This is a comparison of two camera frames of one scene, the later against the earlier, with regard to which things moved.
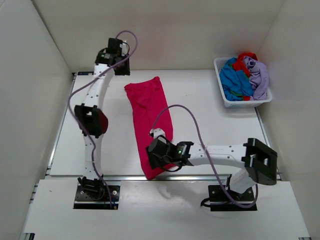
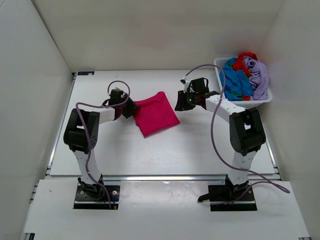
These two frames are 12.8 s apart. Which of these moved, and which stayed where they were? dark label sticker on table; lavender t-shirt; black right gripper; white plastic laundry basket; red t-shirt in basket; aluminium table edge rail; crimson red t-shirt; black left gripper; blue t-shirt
Moved: crimson red t-shirt; black right gripper; black left gripper
Stayed: dark label sticker on table; red t-shirt in basket; lavender t-shirt; blue t-shirt; aluminium table edge rail; white plastic laundry basket
